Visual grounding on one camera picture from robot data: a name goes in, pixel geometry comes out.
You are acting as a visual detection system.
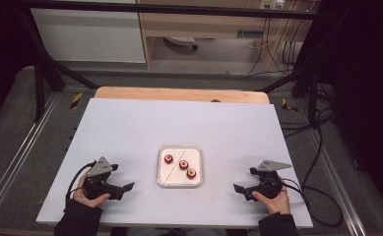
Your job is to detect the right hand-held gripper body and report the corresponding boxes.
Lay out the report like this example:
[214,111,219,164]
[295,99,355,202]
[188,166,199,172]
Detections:
[249,159,293,200]

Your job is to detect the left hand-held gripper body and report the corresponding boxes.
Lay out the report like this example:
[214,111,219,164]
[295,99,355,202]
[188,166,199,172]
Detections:
[82,156,125,201]

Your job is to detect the thin bamboo skewer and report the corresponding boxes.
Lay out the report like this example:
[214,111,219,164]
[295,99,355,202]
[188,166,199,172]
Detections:
[165,149,186,182]

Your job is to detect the white square metal tray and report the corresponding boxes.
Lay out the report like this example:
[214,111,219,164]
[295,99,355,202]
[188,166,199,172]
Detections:
[156,145,204,189]

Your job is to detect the person's left hand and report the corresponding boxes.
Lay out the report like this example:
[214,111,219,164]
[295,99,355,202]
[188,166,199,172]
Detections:
[73,170,111,209]

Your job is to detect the person's right hand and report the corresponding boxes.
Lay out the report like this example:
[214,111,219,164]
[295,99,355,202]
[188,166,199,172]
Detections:
[251,183,292,215]

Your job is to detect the yellow black floor tape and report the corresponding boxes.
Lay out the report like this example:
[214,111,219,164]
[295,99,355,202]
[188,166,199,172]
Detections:
[281,97,299,113]
[69,91,84,110]

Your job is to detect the black metal stand leg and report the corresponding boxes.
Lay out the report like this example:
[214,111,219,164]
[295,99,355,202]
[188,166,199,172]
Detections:
[17,9,99,123]
[260,13,325,127]

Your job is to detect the white cabinet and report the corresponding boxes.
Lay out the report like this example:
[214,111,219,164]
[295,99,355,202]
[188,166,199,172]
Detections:
[31,8,147,64]

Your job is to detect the white chair base with caster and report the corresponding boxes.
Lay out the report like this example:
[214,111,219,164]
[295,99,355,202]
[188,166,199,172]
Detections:
[163,35,200,52]

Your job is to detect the light wooden desk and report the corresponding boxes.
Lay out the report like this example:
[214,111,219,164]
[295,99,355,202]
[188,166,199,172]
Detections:
[136,0,321,69]

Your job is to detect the white power strip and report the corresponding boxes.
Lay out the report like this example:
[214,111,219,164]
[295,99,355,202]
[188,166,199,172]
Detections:
[259,0,286,10]

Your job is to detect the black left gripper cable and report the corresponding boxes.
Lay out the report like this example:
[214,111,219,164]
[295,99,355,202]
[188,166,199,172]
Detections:
[65,161,96,204]

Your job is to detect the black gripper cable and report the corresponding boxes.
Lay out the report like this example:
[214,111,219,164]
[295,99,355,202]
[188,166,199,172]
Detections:
[279,178,345,229]
[65,161,96,204]

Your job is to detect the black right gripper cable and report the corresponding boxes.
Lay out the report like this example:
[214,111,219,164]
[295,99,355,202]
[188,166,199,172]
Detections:
[279,178,345,229]

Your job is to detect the aluminium floor rail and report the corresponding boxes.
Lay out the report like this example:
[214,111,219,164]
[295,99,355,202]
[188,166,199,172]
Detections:
[0,91,61,217]
[305,126,369,236]

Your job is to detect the bundle of hanging cables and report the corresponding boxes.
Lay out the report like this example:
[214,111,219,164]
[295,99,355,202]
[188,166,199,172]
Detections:
[244,9,308,79]

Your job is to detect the black metal frame bar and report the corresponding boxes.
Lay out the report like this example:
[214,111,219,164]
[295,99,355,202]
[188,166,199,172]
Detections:
[15,0,325,21]

